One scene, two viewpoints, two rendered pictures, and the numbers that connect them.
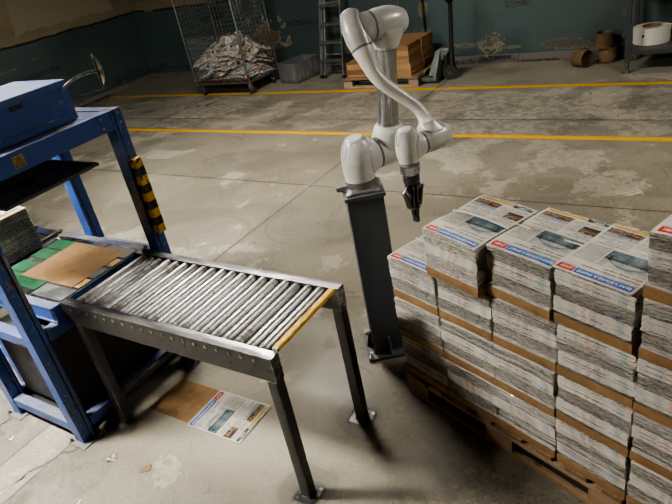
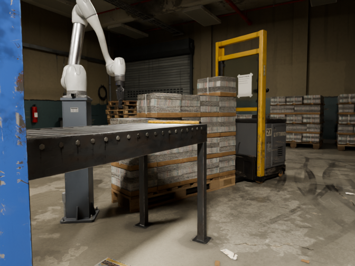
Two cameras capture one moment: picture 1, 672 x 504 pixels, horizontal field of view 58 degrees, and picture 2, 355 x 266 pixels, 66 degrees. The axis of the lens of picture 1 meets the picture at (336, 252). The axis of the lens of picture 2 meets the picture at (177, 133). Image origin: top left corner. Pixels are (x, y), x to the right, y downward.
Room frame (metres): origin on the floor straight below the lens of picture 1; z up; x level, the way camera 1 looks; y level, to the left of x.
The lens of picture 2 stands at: (2.24, 2.13, 0.87)
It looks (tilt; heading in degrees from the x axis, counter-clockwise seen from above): 4 degrees down; 264
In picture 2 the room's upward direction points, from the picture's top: straight up
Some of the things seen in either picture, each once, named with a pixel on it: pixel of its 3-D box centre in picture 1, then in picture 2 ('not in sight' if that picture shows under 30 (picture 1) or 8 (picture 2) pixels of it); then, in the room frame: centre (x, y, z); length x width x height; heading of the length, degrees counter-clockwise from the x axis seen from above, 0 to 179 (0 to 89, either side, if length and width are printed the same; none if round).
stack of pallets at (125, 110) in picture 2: not in sight; (128, 120); (2.92, -7.48, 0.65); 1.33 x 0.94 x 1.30; 57
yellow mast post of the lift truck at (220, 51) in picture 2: not in sight; (219, 106); (1.23, -1.62, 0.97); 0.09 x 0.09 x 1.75; 33
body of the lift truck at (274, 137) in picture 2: not in sight; (254, 146); (0.74, -1.55, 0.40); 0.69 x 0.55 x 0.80; 123
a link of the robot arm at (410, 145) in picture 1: (409, 143); (119, 66); (2.49, -0.41, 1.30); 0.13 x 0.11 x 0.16; 116
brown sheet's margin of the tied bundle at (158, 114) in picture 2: (464, 272); (165, 114); (2.08, -0.50, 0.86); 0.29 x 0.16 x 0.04; 31
